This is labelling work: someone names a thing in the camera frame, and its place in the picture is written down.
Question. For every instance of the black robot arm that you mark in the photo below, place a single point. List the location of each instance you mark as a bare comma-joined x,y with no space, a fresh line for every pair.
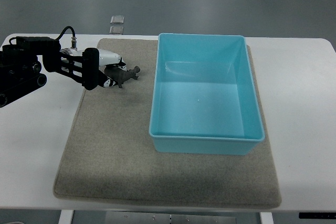
20,67

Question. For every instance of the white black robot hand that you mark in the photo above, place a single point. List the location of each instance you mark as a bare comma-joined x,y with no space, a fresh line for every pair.
86,66

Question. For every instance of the black table control panel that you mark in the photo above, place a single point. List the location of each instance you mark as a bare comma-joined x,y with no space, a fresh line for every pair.
318,215

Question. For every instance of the blue plastic box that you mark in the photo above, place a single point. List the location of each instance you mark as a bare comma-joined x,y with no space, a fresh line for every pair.
204,96

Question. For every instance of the brown toy hippo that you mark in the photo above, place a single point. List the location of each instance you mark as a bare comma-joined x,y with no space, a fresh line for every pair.
120,76

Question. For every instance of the floor outlet plate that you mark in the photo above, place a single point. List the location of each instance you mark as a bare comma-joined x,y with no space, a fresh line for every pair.
117,19
116,30

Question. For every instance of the lower floor outlet plate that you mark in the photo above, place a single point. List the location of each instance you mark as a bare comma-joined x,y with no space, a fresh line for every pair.
116,30

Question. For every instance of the upper floor outlet plate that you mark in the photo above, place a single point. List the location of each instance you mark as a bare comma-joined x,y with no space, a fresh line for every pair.
117,19

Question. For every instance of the grey felt mat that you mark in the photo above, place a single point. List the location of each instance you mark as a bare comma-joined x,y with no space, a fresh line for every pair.
110,157

